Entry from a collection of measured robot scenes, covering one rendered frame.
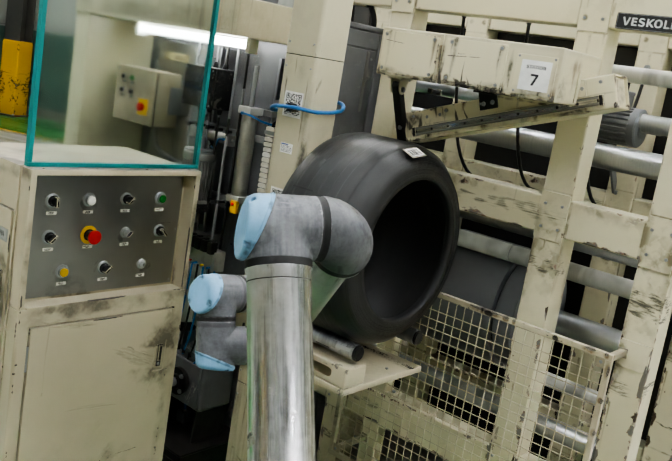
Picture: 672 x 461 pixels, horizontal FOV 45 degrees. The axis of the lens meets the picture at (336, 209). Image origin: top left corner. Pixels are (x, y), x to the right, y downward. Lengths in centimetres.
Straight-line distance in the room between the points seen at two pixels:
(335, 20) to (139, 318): 104
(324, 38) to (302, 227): 109
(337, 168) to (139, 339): 82
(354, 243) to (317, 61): 104
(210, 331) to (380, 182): 58
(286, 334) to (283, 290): 7
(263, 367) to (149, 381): 129
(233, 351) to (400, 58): 107
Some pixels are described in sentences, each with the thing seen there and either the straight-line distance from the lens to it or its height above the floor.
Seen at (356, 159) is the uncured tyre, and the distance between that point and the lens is 212.
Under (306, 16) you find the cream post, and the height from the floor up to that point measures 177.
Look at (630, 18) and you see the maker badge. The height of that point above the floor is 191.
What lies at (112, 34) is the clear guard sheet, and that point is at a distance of 226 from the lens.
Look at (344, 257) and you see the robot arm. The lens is 141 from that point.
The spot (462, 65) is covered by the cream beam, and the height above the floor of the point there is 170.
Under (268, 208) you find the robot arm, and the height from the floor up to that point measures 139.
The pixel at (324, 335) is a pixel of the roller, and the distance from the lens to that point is 225.
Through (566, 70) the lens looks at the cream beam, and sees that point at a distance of 225.
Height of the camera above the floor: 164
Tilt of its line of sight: 10 degrees down
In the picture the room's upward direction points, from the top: 9 degrees clockwise
